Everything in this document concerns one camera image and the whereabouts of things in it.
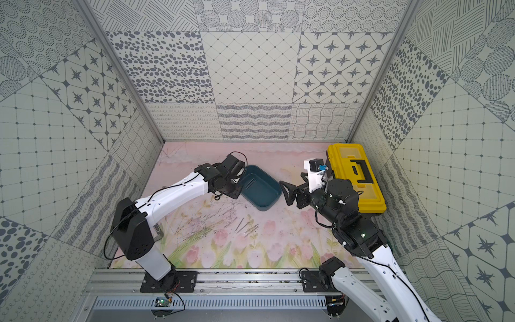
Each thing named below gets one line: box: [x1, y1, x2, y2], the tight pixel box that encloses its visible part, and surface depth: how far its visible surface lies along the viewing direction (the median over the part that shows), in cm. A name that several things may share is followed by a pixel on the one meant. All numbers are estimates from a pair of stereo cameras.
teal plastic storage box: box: [240, 165, 283, 212], surface depth 102 cm
